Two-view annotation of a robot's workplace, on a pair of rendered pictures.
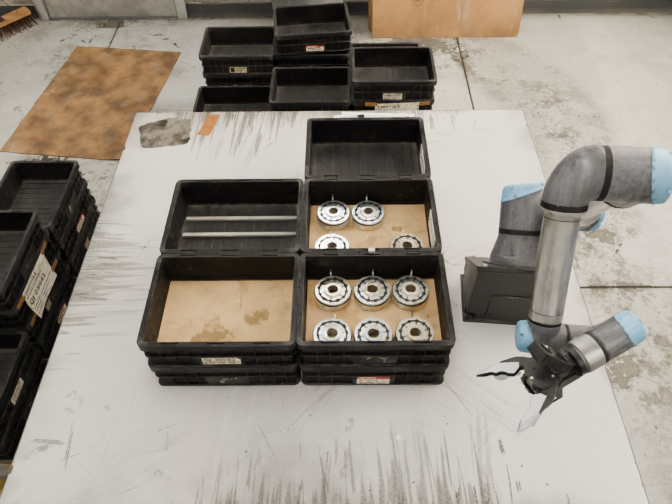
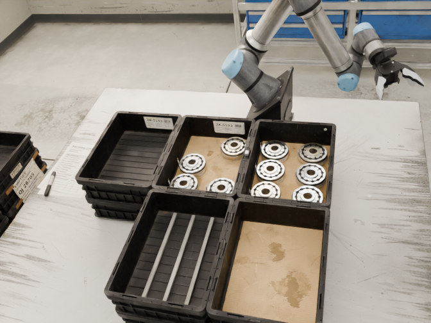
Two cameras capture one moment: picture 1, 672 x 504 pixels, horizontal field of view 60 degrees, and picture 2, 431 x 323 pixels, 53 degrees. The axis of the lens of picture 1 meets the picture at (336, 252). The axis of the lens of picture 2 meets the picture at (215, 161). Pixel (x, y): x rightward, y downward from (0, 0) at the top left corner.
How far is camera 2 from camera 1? 1.25 m
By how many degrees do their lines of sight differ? 46
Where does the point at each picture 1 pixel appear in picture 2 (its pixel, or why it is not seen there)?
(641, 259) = not seen: hidden behind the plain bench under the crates
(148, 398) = not seen: outside the picture
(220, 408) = (341, 311)
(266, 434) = (367, 277)
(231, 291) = (244, 270)
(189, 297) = (243, 307)
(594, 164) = not seen: outside the picture
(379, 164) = (137, 154)
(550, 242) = (324, 24)
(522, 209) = (249, 65)
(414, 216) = (201, 142)
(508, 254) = (268, 90)
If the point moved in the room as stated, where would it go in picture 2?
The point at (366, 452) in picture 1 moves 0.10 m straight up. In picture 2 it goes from (381, 215) to (385, 197)
